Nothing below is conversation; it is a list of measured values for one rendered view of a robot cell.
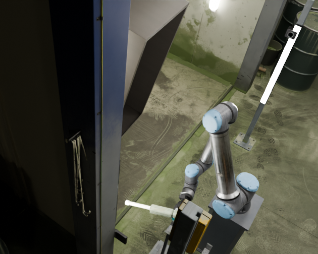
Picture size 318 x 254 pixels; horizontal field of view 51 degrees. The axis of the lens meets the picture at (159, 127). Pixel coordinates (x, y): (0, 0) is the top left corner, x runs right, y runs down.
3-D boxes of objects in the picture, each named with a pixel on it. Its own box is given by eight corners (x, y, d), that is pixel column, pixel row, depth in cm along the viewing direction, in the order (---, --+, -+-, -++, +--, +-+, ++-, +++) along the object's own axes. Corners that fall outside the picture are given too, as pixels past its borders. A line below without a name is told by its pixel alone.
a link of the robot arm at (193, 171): (193, 159, 231) (192, 172, 239) (182, 168, 225) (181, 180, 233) (204, 166, 226) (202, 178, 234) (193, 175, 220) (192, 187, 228)
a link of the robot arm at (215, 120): (248, 208, 216) (235, 104, 183) (232, 225, 206) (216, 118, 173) (228, 200, 227) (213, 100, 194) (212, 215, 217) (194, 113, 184)
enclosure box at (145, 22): (70, 132, 276) (94, 7, 187) (111, 93, 316) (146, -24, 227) (105, 155, 273) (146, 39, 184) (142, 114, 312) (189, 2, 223)
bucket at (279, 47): (270, 69, 475) (278, 53, 455) (252, 61, 484) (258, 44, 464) (277, 60, 495) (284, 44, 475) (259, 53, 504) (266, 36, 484)
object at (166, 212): (198, 234, 220) (198, 212, 206) (196, 240, 217) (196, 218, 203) (131, 217, 235) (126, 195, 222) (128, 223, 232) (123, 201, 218)
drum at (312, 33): (271, 62, 489) (297, 5, 426) (311, 74, 481) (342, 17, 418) (267, 85, 448) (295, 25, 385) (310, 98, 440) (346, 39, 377)
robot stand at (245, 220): (237, 239, 286) (264, 198, 241) (222, 268, 267) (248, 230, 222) (206, 219, 296) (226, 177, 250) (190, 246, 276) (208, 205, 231)
